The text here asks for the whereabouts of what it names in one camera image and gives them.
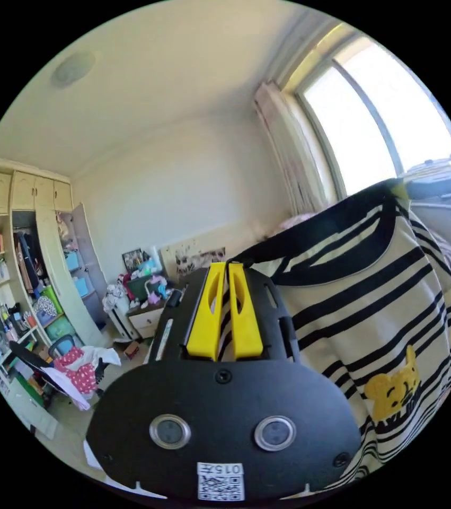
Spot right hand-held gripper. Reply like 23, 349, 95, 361
392, 174, 451, 202

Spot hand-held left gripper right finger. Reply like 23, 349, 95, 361
228, 262, 264, 361

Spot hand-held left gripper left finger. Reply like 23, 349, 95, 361
186, 262, 226, 355

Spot black and white striped t-shirt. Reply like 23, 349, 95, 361
225, 178, 451, 487

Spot cluttered white nightstand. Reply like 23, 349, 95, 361
104, 248, 182, 343

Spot window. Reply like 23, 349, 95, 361
285, 23, 451, 201

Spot pale curtain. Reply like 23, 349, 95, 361
253, 81, 349, 217

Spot black office chair with clothes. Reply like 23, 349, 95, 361
8, 333, 123, 413

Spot cream wardrobe with shelves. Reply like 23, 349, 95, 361
0, 158, 109, 392

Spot round ceiling lamp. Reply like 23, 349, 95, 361
49, 50, 97, 89

